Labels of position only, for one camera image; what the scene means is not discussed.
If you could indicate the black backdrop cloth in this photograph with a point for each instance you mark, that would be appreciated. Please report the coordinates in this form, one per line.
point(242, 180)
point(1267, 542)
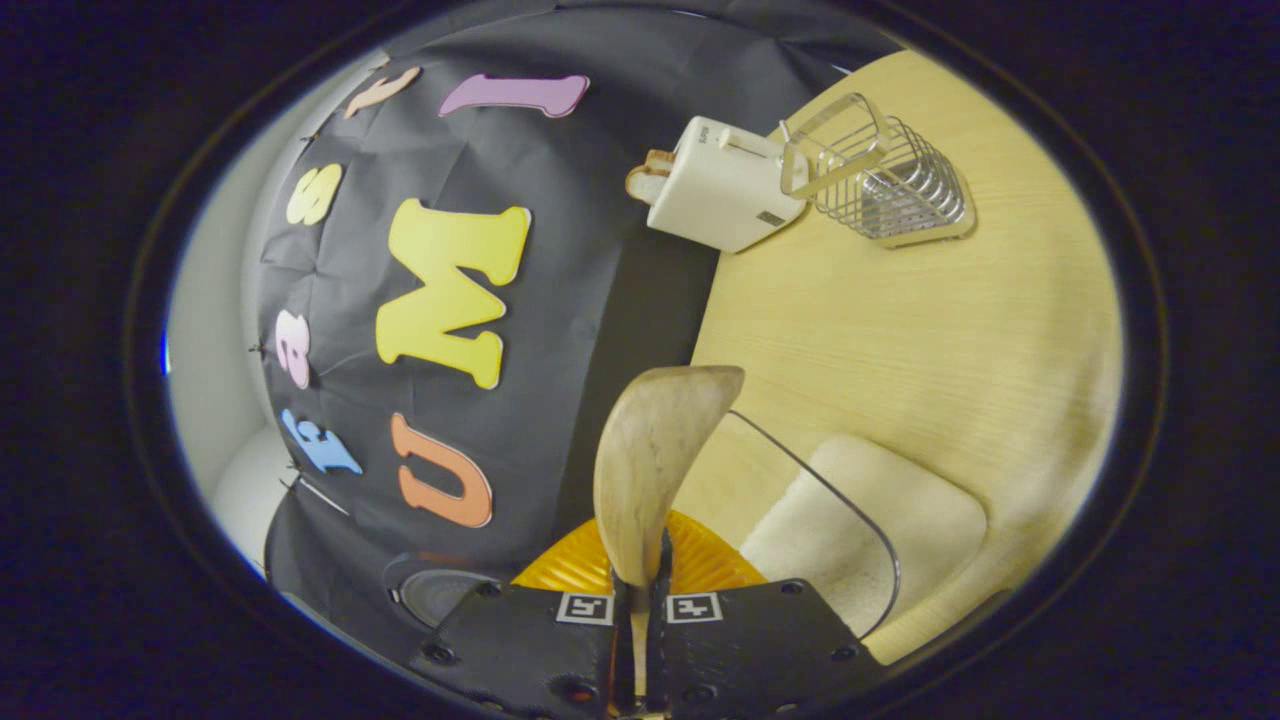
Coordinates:
point(560, 250)

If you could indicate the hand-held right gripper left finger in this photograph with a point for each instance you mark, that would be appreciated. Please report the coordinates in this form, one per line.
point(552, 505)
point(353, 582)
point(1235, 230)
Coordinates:
point(621, 650)

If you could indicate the wooden spoon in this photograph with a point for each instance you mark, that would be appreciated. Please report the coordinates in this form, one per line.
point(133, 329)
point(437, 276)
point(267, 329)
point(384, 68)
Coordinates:
point(650, 450)

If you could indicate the white toaster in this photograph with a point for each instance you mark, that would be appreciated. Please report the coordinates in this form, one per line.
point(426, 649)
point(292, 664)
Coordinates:
point(715, 190)

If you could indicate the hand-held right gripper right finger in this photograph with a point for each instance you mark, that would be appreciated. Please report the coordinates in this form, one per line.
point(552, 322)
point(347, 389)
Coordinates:
point(657, 650)

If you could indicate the dark grey rice cooker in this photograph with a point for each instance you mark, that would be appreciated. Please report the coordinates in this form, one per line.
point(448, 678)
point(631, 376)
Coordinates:
point(440, 595)

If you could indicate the clear plastic rice container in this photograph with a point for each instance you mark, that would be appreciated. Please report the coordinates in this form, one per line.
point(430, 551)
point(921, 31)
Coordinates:
point(780, 470)

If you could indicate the toasted bread slice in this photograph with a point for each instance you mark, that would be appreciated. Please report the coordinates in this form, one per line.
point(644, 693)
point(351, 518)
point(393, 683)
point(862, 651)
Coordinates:
point(645, 180)

